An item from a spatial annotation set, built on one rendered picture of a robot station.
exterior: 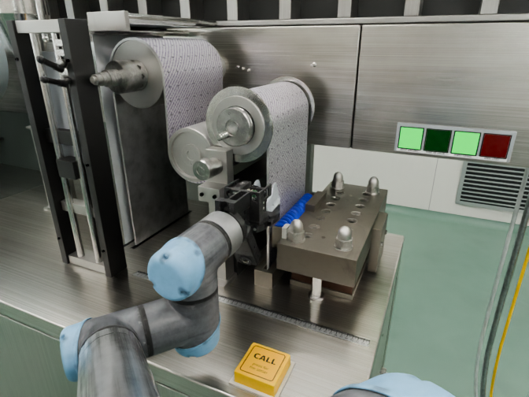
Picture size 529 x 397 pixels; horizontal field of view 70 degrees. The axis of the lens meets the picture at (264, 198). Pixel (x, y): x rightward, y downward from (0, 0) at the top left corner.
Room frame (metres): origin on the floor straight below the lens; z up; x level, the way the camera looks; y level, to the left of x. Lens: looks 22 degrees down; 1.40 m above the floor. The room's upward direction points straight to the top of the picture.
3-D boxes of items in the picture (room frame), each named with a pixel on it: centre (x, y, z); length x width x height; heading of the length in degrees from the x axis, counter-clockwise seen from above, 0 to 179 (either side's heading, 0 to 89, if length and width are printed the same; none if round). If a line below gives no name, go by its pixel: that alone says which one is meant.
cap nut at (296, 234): (0.68, -0.06, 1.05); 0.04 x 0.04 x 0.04
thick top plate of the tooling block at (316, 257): (0.81, -0.18, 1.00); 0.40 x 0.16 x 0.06; 155
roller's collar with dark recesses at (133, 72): (0.82, 0.29, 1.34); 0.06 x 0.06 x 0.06; 65
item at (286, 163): (0.83, -0.06, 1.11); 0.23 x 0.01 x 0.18; 155
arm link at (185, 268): (0.47, 0.11, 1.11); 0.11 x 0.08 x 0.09; 155
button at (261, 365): (0.46, 0.00, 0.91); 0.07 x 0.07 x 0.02; 65
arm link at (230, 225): (0.54, 0.08, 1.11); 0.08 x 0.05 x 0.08; 65
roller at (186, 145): (0.90, 0.11, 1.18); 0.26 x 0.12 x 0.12; 155
